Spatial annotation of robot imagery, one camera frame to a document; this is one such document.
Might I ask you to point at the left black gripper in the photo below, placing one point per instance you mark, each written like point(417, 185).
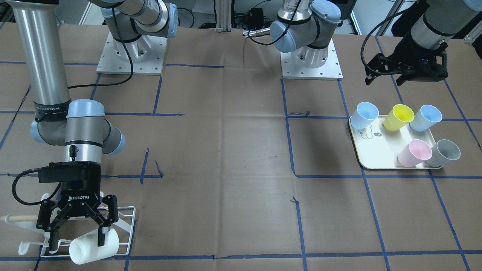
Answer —
point(411, 60)

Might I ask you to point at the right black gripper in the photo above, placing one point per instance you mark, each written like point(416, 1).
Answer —
point(80, 192)

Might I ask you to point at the white ikea cup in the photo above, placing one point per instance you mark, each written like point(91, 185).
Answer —
point(85, 249)

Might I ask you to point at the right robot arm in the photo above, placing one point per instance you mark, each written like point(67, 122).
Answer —
point(77, 125)

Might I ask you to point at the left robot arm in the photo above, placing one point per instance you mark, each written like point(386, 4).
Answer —
point(303, 34)

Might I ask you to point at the light blue cup near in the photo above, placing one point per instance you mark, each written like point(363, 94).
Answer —
point(425, 118)

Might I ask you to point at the light blue cup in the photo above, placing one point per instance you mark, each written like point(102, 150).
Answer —
point(364, 115)
point(425, 118)

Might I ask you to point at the yellow cup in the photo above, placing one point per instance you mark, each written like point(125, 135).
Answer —
point(398, 117)

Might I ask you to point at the light blue cup far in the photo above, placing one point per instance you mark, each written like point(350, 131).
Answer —
point(364, 115)

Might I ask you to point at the pink cup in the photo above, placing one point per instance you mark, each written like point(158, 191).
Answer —
point(416, 152)

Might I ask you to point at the grey cup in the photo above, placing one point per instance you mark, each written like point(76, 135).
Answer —
point(443, 153)

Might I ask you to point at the cream serving tray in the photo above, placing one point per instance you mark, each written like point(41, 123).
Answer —
point(377, 148)

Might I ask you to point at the brown paper table cover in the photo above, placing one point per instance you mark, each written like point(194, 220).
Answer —
point(232, 167)

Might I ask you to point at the white wire cup rack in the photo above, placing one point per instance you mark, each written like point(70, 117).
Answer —
point(71, 230)

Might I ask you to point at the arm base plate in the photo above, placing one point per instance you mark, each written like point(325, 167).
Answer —
point(147, 54)
point(309, 63)

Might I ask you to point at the aluminium frame post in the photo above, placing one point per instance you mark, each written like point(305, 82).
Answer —
point(223, 15)

